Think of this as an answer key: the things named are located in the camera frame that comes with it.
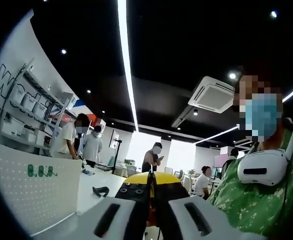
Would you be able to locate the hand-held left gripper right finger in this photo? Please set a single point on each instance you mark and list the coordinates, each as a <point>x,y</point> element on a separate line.
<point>171,187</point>

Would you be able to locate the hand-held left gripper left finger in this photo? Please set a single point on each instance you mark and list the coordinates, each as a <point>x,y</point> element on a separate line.
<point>126,190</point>

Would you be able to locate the green hook assembly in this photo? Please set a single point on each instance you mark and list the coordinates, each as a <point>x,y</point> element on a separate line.
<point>51,170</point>
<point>30,170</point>
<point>41,172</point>

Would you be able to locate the white perforated mounting plate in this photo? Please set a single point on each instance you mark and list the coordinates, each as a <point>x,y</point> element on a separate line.
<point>36,195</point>

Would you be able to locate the potted plant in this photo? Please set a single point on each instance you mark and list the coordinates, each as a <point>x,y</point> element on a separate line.
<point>129,162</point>

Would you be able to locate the small blue table item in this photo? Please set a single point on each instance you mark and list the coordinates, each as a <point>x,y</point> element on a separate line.
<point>87,172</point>

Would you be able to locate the tripod with white panel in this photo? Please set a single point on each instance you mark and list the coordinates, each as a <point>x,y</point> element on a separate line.
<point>115,140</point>

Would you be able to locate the white VR headset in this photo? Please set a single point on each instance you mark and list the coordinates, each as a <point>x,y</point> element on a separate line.
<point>261,165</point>

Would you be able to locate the ceiling air conditioner unit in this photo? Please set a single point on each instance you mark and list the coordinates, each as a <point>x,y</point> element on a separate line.
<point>212,96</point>

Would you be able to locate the white storage bin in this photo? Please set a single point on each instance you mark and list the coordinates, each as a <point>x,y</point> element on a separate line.
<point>40,109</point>
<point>29,102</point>
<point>18,94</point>

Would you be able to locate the grey metal shelf rack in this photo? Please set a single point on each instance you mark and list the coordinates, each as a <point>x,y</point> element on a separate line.
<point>36,85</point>

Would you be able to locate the ceiling light strip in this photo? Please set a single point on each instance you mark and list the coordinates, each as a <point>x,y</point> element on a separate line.
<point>124,37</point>

